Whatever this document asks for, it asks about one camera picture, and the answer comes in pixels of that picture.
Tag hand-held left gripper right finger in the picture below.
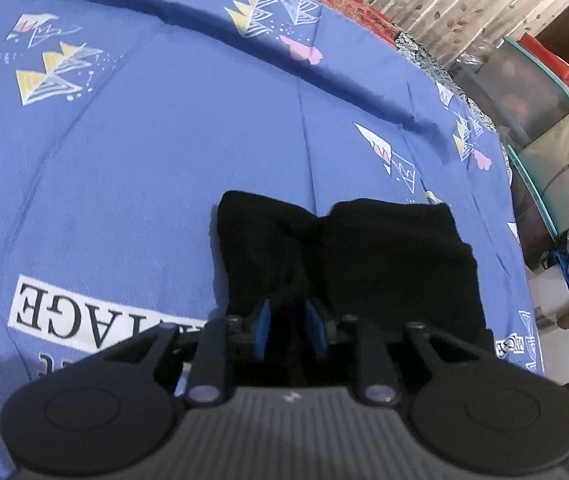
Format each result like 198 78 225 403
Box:
303 299 496 409

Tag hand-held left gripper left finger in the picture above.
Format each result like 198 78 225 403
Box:
97 299 273 409

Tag black pants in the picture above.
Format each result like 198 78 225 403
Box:
209 190 496 392

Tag blue printed bed sheet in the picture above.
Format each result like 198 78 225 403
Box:
0 0 547 480

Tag clear storage box teal rim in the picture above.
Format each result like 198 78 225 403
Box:
451 35 569 241

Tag red floral patchwork blanket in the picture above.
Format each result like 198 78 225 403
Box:
284 0 465 82

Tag beige leaf-print curtain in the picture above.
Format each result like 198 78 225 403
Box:
309 0 569 68

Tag red plastic container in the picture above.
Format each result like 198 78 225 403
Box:
517 32 569 107

